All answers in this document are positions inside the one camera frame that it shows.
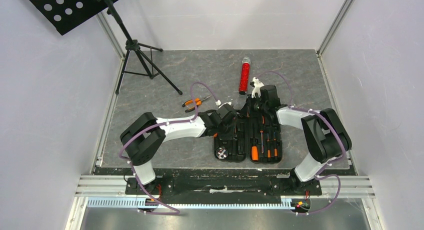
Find black plastic tool case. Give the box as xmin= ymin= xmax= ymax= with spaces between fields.
xmin=213 ymin=101 xmax=283 ymax=165

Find large orange handle screwdriver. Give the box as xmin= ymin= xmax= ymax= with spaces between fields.
xmin=250 ymin=122 xmax=259 ymax=161

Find orange handle pliers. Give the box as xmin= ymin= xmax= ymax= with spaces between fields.
xmin=182 ymin=95 xmax=212 ymax=113

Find thin orange black screwdriver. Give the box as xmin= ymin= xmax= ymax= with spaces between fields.
xmin=266 ymin=133 xmax=271 ymax=159

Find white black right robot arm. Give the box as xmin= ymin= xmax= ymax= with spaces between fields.
xmin=250 ymin=85 xmax=352 ymax=194

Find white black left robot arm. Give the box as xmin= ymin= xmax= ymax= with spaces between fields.
xmin=119 ymin=103 xmax=238 ymax=194

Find black music stand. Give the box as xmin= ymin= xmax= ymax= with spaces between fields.
xmin=19 ymin=0 xmax=184 ymax=96

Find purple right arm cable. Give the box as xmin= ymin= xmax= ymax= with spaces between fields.
xmin=256 ymin=71 xmax=349 ymax=217

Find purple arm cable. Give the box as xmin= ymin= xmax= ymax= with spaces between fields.
xmin=256 ymin=71 xmax=349 ymax=217
xmin=118 ymin=82 xmax=222 ymax=216

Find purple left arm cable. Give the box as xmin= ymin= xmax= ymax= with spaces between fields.
xmin=118 ymin=82 xmax=222 ymax=216

